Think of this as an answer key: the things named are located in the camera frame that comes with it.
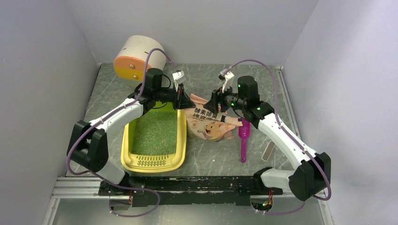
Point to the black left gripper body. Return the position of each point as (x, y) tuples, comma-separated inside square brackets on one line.
[(165, 94)]

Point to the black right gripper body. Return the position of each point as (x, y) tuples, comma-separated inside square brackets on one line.
[(228, 99)]

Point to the orange cat litter bag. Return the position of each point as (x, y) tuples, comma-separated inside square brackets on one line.
[(206, 125)]

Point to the magenta plastic scoop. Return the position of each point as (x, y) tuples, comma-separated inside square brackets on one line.
[(244, 132)]

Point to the round cream drawer cabinet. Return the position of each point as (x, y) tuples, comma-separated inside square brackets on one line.
[(130, 61)]

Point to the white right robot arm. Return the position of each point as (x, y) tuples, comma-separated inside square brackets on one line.
[(311, 170)]

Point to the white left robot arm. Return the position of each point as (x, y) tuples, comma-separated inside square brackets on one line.
[(89, 142)]

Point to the yellow litter box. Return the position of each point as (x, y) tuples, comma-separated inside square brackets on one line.
[(155, 142)]

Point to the grey oval nail file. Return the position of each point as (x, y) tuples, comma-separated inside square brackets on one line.
[(268, 151)]

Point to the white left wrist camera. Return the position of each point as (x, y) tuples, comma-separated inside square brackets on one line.
[(178, 78)]

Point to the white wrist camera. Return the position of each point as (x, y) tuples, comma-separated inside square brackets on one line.
[(228, 78), (178, 78)]

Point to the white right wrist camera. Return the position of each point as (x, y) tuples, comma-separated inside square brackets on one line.
[(228, 78)]

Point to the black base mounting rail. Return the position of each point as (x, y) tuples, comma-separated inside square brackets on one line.
[(150, 190)]

